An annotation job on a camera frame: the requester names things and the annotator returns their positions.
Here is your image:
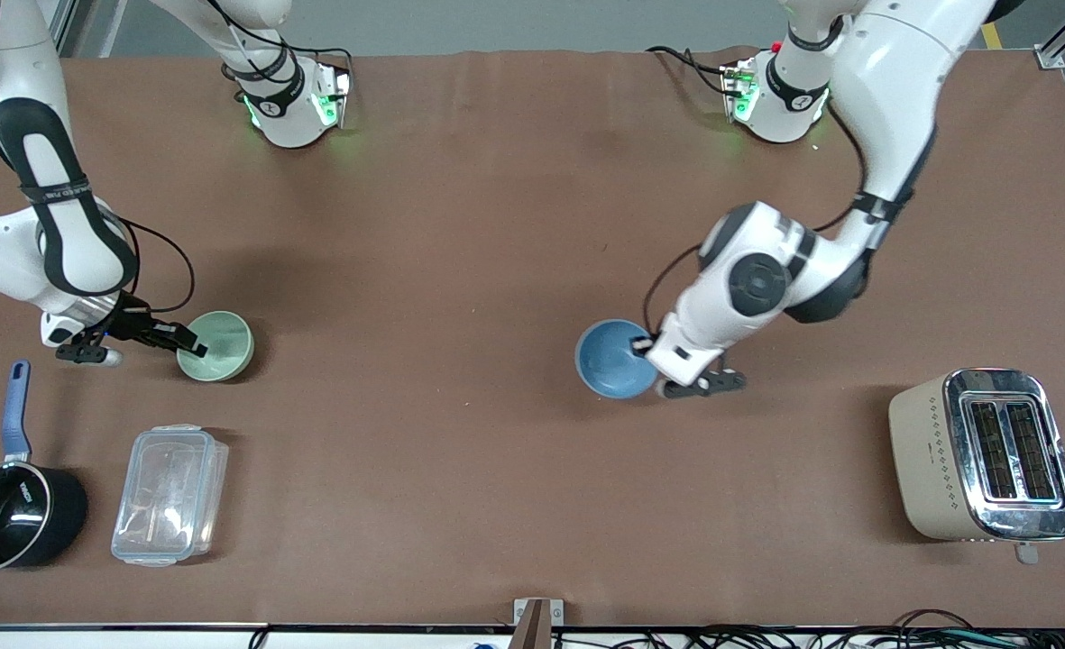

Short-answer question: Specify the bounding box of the blue bowl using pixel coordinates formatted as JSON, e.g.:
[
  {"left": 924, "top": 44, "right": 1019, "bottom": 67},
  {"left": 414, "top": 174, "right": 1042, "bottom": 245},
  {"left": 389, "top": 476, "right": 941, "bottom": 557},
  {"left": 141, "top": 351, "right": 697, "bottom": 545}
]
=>
[{"left": 574, "top": 320, "right": 664, "bottom": 399}]

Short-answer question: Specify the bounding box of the green bowl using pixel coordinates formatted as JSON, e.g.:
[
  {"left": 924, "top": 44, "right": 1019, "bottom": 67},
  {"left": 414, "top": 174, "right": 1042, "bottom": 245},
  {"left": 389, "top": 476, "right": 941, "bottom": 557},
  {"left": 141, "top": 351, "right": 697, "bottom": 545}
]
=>
[{"left": 177, "top": 311, "right": 255, "bottom": 383}]

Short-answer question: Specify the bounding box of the clear plastic food container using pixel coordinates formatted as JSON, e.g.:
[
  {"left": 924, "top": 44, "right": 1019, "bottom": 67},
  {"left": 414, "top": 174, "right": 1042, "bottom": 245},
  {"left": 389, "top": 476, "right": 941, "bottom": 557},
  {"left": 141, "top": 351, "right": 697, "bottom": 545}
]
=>
[{"left": 111, "top": 424, "right": 229, "bottom": 568}]

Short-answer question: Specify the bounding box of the brown table mat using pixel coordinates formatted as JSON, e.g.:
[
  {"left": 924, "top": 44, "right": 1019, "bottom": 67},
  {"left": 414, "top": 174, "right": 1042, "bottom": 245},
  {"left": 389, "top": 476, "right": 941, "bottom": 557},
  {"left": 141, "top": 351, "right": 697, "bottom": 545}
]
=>
[{"left": 0, "top": 50, "right": 1065, "bottom": 628}]

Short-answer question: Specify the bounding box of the glass lid with blue knob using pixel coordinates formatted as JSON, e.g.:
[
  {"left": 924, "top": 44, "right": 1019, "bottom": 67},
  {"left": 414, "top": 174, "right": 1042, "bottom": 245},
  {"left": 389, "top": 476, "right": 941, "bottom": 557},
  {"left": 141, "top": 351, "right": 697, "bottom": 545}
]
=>
[{"left": 0, "top": 464, "right": 51, "bottom": 569}]

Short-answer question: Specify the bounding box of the cream and chrome toaster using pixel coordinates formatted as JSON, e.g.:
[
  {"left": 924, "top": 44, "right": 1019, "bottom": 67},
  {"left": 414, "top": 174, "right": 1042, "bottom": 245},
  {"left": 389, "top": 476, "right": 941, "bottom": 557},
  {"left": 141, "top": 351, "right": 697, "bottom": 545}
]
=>
[{"left": 888, "top": 368, "right": 1065, "bottom": 565}]

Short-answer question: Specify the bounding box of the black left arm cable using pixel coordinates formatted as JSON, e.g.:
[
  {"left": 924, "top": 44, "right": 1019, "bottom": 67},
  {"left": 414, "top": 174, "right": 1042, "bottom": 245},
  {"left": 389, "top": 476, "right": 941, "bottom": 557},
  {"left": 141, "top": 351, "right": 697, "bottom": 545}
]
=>
[{"left": 645, "top": 108, "right": 868, "bottom": 339}]

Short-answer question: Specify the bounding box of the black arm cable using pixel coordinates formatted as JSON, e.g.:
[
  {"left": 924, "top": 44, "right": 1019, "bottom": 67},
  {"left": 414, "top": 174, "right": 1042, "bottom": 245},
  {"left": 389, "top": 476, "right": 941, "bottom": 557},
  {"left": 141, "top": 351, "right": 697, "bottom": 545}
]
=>
[
  {"left": 0, "top": 0, "right": 354, "bottom": 315},
  {"left": 645, "top": 108, "right": 868, "bottom": 339}
]

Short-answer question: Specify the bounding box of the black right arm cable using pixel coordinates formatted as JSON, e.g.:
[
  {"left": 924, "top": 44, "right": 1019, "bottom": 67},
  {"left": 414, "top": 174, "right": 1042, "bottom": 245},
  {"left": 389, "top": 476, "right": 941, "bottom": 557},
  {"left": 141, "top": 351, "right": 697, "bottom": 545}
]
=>
[{"left": 0, "top": 0, "right": 354, "bottom": 315}]

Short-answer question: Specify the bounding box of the black saucepan with blue handle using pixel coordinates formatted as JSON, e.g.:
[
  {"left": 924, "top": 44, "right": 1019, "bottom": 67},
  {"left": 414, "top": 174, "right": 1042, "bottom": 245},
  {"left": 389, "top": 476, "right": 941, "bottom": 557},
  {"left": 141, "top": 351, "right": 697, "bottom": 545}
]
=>
[{"left": 0, "top": 361, "right": 89, "bottom": 574}]

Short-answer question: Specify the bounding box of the small metal bracket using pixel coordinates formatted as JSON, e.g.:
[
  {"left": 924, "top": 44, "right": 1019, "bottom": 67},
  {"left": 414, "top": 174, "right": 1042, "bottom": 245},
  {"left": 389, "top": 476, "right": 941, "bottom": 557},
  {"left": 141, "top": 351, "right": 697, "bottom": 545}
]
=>
[{"left": 513, "top": 598, "right": 565, "bottom": 627}]

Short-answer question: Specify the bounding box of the black base cable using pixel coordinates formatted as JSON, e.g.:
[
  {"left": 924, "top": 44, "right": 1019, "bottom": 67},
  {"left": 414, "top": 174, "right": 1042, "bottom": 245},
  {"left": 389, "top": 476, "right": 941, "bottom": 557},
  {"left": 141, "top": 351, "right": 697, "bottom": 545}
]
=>
[{"left": 647, "top": 45, "right": 733, "bottom": 96}]

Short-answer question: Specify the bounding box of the brown post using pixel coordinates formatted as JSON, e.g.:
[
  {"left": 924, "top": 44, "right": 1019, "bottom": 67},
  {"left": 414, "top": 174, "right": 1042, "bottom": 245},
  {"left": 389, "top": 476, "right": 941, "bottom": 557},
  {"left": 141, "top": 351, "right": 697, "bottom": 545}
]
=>
[{"left": 510, "top": 599, "right": 551, "bottom": 649}]

